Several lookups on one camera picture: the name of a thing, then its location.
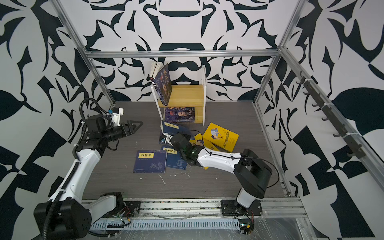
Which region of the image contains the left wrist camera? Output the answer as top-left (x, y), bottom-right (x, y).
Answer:
top-left (108, 107), bottom-right (124, 127)

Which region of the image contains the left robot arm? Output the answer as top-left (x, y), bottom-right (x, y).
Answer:
top-left (34, 115), bottom-right (143, 240)

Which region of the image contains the wall hook rail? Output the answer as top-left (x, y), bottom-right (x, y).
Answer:
top-left (297, 71), bottom-right (367, 159)

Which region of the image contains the wooden white bookshelf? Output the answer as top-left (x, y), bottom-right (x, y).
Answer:
top-left (151, 65), bottom-right (207, 126)

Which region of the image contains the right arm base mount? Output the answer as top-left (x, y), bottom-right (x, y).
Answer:
top-left (221, 200), bottom-right (263, 217)

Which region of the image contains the yellow book under blue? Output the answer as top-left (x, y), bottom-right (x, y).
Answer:
top-left (187, 134), bottom-right (222, 170)

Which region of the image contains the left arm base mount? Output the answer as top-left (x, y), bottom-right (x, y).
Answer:
top-left (102, 201), bottom-right (142, 219)

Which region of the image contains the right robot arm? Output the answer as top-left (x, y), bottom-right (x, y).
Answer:
top-left (163, 133), bottom-right (273, 212)

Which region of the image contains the black book leaning upright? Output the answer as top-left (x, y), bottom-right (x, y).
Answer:
top-left (149, 62), bottom-right (164, 79)

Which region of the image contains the black corrugated cable hose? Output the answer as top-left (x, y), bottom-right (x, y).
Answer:
top-left (41, 98), bottom-right (133, 240)

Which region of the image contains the purple book with old man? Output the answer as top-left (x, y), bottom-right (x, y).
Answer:
top-left (151, 64), bottom-right (172, 106)

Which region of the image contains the yellow book with figure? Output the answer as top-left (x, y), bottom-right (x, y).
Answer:
top-left (203, 123), bottom-right (239, 153)

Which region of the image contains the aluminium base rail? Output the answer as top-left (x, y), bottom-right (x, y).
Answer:
top-left (103, 198), bottom-right (308, 222)

